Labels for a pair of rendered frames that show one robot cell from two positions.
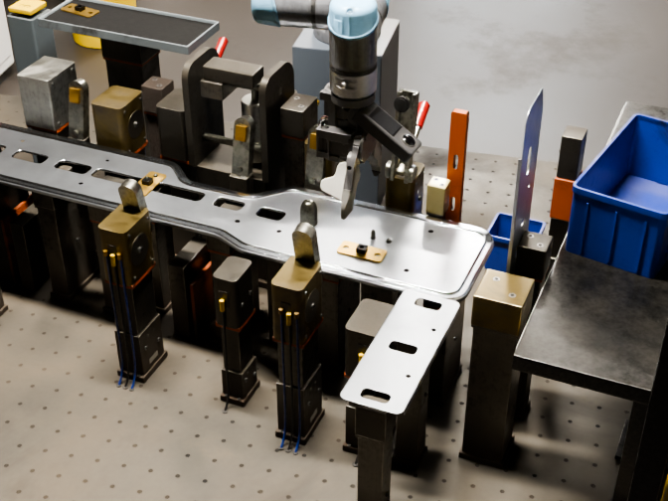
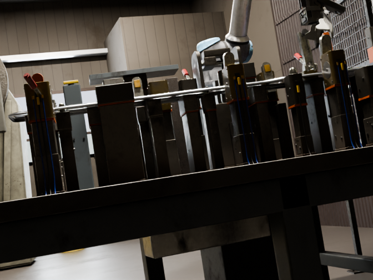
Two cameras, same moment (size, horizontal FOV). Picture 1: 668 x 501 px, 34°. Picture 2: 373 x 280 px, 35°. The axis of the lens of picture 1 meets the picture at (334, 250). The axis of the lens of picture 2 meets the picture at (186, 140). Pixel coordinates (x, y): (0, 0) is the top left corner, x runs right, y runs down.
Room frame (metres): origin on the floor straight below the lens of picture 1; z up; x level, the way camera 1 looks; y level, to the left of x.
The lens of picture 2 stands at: (0.06, 1.61, 0.69)
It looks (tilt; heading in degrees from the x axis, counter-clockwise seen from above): 4 degrees up; 327
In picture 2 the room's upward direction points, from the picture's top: 9 degrees counter-clockwise
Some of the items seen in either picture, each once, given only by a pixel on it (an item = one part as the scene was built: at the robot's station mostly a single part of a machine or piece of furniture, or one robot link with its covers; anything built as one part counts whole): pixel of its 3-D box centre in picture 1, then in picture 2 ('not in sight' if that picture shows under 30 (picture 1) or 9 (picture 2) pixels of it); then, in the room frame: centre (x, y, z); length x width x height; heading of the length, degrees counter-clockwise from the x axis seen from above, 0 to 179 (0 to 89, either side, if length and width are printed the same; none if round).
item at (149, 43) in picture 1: (128, 24); (133, 75); (2.21, 0.44, 1.16); 0.37 x 0.14 x 0.02; 67
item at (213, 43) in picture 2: not in sight; (211, 53); (2.29, -0.04, 1.27); 0.13 x 0.12 x 0.14; 79
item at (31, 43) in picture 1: (43, 100); (79, 139); (2.31, 0.68, 0.92); 0.08 x 0.08 x 0.44; 67
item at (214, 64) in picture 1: (244, 168); (223, 109); (1.96, 0.19, 0.94); 0.18 x 0.13 x 0.49; 67
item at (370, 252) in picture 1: (362, 250); not in sight; (1.59, -0.05, 1.01); 0.08 x 0.04 x 0.01; 67
